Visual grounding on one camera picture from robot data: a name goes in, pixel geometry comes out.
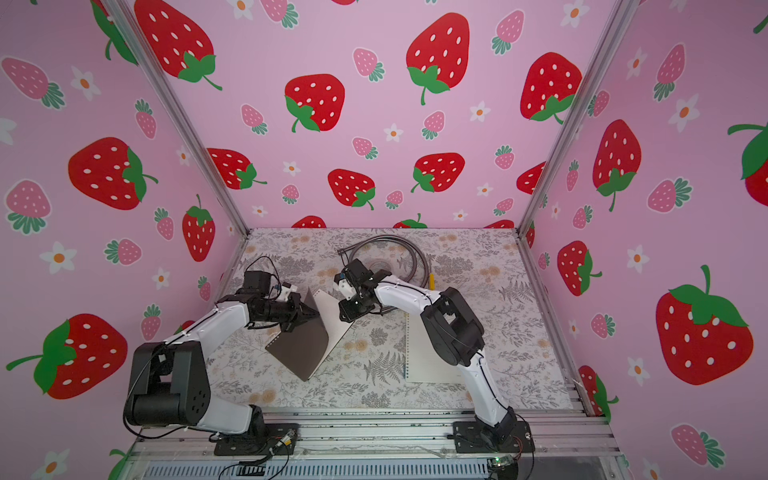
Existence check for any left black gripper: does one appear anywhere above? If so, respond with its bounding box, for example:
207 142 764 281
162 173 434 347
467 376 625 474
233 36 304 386
258 293 319 332

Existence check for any dark grey spiral notebook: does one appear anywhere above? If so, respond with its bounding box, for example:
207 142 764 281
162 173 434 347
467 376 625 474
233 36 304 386
265 290 352 381

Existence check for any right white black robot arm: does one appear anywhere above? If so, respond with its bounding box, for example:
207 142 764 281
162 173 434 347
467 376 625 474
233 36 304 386
334 259 517 448

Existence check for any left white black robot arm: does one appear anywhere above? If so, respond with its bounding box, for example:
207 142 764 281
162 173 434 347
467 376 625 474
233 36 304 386
122 271 321 439

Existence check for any clear tape roll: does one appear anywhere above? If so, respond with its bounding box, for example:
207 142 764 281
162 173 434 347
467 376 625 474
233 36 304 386
367 258 394 274

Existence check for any white spiral notebook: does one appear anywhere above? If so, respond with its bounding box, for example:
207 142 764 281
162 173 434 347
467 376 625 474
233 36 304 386
405 314 463 384

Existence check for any grey coiled hose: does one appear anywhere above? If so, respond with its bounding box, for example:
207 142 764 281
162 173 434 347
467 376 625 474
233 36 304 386
337 234 431 283

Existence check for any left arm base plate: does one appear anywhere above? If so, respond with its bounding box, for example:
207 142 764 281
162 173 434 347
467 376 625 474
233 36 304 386
214 423 300 457

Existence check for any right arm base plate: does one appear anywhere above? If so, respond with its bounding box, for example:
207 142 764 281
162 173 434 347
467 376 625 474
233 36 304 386
447 420 536 454

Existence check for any aluminium rail frame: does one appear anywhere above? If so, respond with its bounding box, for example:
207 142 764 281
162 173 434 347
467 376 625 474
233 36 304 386
112 409 633 479

